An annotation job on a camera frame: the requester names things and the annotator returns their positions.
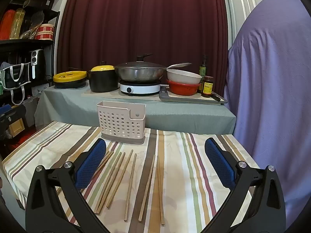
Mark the beige perforated utensil holder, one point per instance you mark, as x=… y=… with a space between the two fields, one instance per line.
x=116 y=109

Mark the black air fryer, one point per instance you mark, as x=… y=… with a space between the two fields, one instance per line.
x=38 y=65

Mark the brown sauce jar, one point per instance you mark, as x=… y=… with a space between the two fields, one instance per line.
x=207 y=87

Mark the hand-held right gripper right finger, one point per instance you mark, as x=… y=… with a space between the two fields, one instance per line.
x=220 y=165

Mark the black griddle with yellow lid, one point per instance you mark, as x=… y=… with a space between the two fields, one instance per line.
x=70 y=76

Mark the white induction cooker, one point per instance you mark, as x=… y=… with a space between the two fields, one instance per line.
x=143 y=88

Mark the grey cutting board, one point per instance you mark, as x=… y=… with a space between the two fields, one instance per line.
x=184 y=99

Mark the purple drape cloth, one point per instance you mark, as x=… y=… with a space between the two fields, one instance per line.
x=272 y=89

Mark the orange package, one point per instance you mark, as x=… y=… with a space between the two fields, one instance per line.
x=7 y=24

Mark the golden package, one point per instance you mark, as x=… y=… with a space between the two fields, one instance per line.
x=16 y=24

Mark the maroon curtain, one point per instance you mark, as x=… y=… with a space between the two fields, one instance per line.
x=145 y=29

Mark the dark wok lid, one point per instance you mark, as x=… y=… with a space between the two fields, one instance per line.
x=141 y=64

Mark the white cardboard box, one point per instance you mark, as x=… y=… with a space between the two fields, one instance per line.
x=41 y=89

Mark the black pot with yellow lid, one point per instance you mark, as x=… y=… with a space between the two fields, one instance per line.
x=102 y=82

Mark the grey plastic bag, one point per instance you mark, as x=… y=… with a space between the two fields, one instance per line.
x=37 y=19

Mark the red striped round box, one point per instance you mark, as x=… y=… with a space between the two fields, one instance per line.
x=45 y=32

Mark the white bowl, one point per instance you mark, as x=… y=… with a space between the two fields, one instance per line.
x=182 y=77

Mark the clear snack bag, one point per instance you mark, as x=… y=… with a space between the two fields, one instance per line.
x=28 y=34

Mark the row of wooden chopsticks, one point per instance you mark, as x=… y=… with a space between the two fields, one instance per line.
x=131 y=179

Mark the red colander bowl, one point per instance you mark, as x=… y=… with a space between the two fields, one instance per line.
x=182 y=88

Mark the white door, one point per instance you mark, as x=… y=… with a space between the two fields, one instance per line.
x=239 y=4

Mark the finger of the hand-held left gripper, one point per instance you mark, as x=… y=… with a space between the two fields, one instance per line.
x=5 y=109
x=14 y=116

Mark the yellow box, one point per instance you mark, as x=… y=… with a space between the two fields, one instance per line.
x=15 y=128

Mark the black shelf unit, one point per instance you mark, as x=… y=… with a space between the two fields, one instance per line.
x=24 y=42

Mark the striped tablecloth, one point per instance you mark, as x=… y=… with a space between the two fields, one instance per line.
x=184 y=174

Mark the green packet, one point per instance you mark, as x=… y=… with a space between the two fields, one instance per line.
x=1 y=82

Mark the steel wok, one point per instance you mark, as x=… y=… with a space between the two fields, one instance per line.
x=138 y=75

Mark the grey-green tablecloth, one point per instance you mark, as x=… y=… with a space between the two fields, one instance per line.
x=170 y=116

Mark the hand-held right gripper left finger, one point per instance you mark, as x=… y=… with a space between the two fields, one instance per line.
x=91 y=165

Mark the red fabric bag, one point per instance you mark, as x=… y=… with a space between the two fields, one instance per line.
x=24 y=139

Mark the dark green oil bottle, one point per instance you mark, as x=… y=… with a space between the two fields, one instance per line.
x=203 y=70

